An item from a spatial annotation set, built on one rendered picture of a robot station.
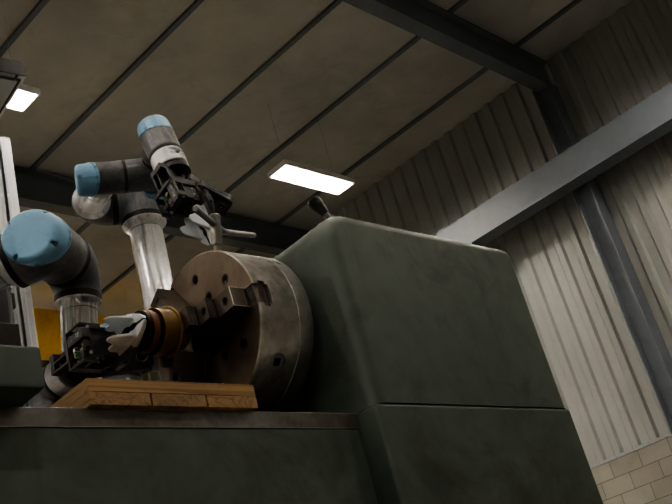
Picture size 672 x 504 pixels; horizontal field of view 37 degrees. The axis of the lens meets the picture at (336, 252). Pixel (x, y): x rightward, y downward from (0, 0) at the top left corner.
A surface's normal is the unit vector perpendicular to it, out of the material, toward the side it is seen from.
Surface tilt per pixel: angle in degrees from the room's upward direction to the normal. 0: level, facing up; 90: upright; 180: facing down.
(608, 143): 90
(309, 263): 90
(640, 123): 90
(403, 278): 90
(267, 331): 111
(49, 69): 180
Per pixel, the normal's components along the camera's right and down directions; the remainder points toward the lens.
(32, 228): -0.10, -0.42
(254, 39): 0.25, 0.87
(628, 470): -0.69, -0.15
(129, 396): 0.66, -0.47
